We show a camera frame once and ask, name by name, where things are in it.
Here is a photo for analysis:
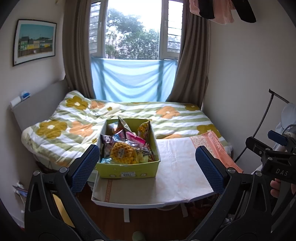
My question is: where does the brown Oishi chocolate snack bag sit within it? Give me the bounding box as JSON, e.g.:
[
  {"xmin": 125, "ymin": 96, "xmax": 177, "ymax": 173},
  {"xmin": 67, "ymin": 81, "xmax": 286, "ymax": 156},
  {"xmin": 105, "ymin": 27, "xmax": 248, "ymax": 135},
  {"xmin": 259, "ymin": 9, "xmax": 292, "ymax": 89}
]
[{"xmin": 100, "ymin": 130, "xmax": 126, "ymax": 158}]

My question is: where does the floral striped quilt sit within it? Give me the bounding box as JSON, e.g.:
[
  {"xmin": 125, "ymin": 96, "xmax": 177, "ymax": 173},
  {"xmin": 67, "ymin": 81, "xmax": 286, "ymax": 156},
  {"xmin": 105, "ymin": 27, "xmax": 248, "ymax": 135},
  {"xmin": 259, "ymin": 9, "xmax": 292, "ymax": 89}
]
[{"xmin": 21, "ymin": 90, "xmax": 232, "ymax": 171}]

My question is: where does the green cardboard box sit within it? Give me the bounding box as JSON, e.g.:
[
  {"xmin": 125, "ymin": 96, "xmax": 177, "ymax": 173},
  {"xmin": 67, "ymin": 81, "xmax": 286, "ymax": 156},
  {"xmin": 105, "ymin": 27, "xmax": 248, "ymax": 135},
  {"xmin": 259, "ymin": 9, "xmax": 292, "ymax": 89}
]
[{"xmin": 95, "ymin": 117, "xmax": 161, "ymax": 179}]

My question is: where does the yellow black snack bag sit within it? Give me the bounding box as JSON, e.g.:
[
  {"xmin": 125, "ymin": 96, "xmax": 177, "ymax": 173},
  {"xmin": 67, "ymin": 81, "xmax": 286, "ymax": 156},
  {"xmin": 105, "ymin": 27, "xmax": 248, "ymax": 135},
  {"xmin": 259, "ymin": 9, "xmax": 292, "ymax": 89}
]
[{"xmin": 136, "ymin": 143, "xmax": 154, "ymax": 163}]

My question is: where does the person right hand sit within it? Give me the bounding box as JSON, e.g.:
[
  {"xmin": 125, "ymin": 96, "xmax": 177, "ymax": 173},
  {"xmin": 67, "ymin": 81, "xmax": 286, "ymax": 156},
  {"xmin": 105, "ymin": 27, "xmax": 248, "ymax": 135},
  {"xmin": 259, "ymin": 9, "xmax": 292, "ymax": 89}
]
[{"xmin": 270, "ymin": 178, "xmax": 296, "ymax": 199}]

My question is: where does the pink striped snack packet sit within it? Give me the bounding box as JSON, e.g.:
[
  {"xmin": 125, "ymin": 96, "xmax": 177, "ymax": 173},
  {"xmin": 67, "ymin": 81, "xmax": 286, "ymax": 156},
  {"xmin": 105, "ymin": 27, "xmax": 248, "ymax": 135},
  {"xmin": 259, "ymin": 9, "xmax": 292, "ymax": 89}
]
[{"xmin": 125, "ymin": 132, "xmax": 146, "ymax": 146}]

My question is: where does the brown curtain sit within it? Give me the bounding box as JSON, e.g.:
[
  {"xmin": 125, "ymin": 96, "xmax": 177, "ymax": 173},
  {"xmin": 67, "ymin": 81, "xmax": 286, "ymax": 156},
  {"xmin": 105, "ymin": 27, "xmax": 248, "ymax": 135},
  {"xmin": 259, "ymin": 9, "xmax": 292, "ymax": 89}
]
[
  {"xmin": 166, "ymin": 1, "xmax": 210, "ymax": 108},
  {"xmin": 62, "ymin": 1, "xmax": 95, "ymax": 99}
]

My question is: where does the white folding table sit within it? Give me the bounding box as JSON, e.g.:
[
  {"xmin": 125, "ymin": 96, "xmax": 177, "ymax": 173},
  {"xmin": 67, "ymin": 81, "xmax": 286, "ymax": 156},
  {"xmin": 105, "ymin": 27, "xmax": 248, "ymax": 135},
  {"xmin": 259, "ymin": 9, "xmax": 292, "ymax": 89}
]
[{"xmin": 91, "ymin": 136, "xmax": 214, "ymax": 222}]

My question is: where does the light blue hanging cloth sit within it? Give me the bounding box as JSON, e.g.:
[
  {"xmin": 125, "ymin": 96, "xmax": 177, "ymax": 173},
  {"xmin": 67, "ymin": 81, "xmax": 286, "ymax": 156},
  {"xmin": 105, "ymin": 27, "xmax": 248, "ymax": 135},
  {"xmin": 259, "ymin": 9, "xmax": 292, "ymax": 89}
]
[{"xmin": 91, "ymin": 57, "xmax": 178, "ymax": 102}]

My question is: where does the left brown curtain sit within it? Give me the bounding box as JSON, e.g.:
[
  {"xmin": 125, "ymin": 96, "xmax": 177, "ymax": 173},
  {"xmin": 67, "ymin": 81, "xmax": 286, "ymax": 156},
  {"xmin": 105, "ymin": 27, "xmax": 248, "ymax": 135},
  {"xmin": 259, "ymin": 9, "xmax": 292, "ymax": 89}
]
[{"xmin": 62, "ymin": 1, "xmax": 95, "ymax": 99}]

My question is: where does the black floor stand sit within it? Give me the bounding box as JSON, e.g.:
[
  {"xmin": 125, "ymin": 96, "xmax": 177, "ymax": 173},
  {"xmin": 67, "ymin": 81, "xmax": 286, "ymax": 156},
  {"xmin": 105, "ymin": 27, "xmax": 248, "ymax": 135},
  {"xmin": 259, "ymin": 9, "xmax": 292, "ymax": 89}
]
[{"xmin": 232, "ymin": 87, "xmax": 286, "ymax": 170}]

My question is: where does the waffle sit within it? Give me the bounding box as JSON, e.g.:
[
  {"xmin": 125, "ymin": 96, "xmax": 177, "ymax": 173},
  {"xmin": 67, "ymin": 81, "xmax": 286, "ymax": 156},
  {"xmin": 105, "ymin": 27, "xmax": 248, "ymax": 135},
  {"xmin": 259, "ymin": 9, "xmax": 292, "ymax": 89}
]
[{"xmin": 110, "ymin": 142, "xmax": 139, "ymax": 164}]

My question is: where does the framed houses picture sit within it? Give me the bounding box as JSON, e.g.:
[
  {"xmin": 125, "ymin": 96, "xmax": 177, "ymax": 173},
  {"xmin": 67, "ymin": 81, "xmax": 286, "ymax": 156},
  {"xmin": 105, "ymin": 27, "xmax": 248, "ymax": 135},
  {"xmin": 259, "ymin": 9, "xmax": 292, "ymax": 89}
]
[{"xmin": 13, "ymin": 19, "xmax": 57, "ymax": 66}]

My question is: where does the window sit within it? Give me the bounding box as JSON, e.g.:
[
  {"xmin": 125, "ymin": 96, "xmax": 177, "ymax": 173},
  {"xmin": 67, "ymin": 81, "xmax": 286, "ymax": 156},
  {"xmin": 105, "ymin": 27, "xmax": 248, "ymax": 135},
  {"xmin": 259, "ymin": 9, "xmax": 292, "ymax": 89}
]
[{"xmin": 89, "ymin": 1, "xmax": 183, "ymax": 60}]

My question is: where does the right brown curtain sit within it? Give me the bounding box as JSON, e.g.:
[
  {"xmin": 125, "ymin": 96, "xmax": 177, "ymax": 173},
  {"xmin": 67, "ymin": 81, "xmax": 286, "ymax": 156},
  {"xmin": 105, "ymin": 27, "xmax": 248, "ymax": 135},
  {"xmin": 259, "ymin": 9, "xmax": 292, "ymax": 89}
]
[{"xmin": 166, "ymin": 1, "xmax": 210, "ymax": 108}]

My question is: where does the grey headboard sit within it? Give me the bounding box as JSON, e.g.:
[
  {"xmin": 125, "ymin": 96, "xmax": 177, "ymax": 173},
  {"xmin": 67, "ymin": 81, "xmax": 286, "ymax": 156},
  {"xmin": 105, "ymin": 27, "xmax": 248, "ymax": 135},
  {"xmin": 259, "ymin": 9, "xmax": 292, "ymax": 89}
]
[{"xmin": 11, "ymin": 79, "xmax": 70, "ymax": 132}]

